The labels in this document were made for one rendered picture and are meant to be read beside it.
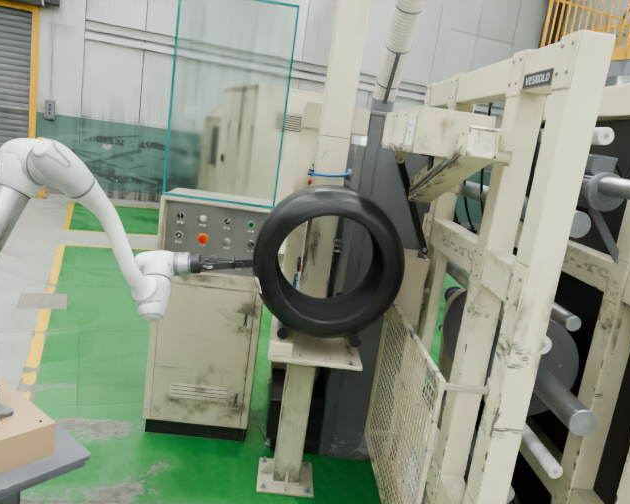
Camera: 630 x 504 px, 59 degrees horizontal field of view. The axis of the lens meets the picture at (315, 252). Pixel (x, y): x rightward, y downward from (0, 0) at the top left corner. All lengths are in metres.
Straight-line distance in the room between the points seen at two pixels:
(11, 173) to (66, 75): 9.07
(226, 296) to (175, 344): 0.37
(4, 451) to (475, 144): 1.57
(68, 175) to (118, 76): 9.25
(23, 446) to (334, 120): 1.60
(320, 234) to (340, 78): 0.66
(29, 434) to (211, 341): 1.33
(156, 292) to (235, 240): 0.85
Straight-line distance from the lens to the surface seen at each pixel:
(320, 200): 2.00
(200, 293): 2.85
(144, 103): 11.06
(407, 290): 2.45
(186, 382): 3.03
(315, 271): 2.45
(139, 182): 11.07
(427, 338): 2.56
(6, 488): 1.76
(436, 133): 1.81
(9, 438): 1.77
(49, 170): 1.83
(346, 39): 2.41
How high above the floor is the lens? 1.64
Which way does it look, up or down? 12 degrees down
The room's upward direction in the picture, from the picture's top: 8 degrees clockwise
